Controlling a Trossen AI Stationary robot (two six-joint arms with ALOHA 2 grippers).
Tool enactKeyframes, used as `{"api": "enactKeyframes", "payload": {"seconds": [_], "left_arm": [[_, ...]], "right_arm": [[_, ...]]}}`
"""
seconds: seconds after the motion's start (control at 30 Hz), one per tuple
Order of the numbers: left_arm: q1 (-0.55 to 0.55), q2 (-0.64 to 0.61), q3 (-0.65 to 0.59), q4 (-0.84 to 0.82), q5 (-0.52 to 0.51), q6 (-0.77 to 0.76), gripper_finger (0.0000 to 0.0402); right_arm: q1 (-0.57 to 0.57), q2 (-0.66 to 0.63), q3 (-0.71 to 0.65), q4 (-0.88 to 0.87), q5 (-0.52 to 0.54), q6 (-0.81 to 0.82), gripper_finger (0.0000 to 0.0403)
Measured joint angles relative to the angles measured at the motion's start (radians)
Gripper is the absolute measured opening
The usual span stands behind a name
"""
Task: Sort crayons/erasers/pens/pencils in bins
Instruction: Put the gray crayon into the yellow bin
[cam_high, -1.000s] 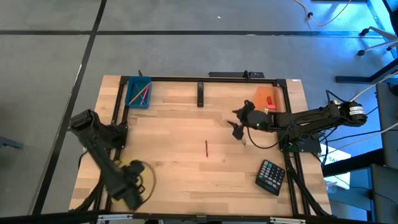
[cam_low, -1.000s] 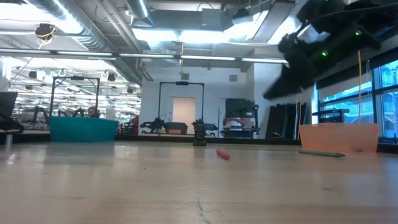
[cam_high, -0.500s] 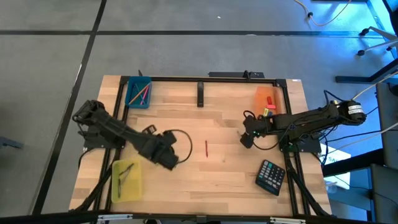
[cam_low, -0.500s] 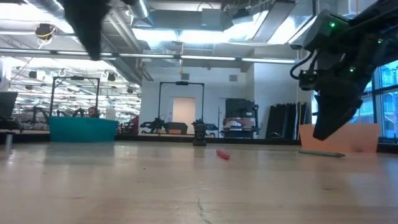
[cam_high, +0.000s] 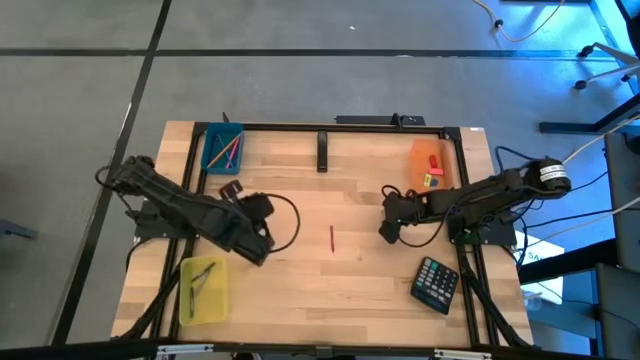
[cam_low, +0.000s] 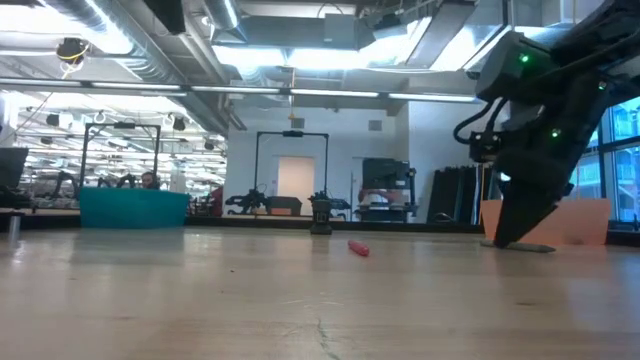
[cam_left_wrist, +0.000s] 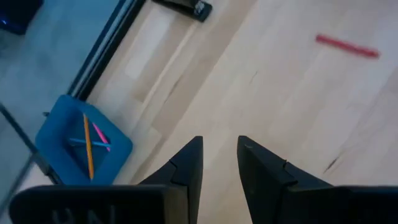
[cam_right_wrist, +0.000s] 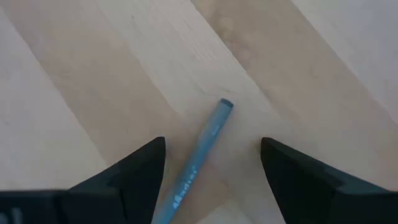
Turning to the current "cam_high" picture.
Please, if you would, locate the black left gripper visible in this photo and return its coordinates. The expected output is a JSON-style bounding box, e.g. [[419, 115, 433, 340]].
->
[[218, 179, 256, 221]]

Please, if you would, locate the pink pen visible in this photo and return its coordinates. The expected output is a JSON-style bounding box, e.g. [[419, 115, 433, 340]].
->
[[224, 135, 243, 170]]

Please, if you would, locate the blue pen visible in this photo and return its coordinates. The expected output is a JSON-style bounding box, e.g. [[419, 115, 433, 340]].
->
[[214, 135, 236, 170]]

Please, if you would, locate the teal plastic bin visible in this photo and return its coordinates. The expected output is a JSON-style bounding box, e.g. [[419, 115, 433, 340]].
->
[[200, 122, 246, 176]]

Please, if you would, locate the orange translucent bin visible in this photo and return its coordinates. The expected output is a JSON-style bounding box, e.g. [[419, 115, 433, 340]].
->
[[408, 138, 455, 194]]

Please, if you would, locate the black calculator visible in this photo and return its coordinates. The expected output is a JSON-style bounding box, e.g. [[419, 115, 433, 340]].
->
[[409, 255, 461, 316]]

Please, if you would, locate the black flat bar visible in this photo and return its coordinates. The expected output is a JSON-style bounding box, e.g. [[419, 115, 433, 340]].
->
[[334, 113, 427, 127]]

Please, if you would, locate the yellow translucent bin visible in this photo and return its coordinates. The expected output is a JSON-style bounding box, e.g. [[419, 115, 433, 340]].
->
[[178, 254, 230, 327]]

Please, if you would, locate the white printed box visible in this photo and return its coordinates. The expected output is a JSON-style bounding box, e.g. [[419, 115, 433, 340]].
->
[[514, 232, 565, 306]]

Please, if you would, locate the black desk foot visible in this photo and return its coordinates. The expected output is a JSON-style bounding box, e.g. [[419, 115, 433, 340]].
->
[[538, 92, 640, 135]]

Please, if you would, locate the grey chair leg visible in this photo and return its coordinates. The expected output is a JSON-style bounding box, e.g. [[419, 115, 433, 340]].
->
[[0, 218, 40, 241]]

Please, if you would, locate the black front crossbar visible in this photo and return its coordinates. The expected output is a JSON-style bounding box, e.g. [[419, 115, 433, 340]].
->
[[0, 337, 640, 360]]

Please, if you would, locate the grey desk top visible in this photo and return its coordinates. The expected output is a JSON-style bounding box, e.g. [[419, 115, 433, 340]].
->
[[603, 130, 640, 274]]

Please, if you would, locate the grey cabinet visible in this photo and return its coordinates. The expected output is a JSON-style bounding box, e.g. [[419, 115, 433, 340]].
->
[[594, 262, 640, 360]]

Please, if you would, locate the white office chair base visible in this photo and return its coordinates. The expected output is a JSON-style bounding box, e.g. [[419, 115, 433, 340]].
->
[[573, 42, 640, 92]]

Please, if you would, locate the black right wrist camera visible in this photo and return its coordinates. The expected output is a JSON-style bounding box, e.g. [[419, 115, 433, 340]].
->
[[378, 219, 401, 245]]

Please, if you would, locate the black right camera cable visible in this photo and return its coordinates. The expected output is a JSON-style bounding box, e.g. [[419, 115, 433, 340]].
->
[[380, 183, 446, 250]]

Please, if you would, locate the black camera cable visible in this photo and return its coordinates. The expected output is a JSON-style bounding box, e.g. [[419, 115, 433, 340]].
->
[[262, 192, 302, 254], [380, 183, 446, 250]]

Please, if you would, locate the black left camera cable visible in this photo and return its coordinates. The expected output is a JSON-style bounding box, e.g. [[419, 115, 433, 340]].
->
[[262, 192, 302, 254]]

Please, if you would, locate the black aluminium table frame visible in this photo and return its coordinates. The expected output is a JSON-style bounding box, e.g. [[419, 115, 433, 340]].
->
[[112, 121, 536, 351]]

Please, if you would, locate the black upright mount post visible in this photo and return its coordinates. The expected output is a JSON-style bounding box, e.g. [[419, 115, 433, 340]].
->
[[316, 130, 329, 174]]

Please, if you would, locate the silver metal bracket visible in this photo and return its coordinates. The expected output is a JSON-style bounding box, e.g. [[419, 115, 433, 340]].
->
[[433, 348, 494, 360], [156, 343, 215, 357]]

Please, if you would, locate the white floor cable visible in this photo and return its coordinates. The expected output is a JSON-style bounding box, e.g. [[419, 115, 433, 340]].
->
[[472, 0, 569, 44]]

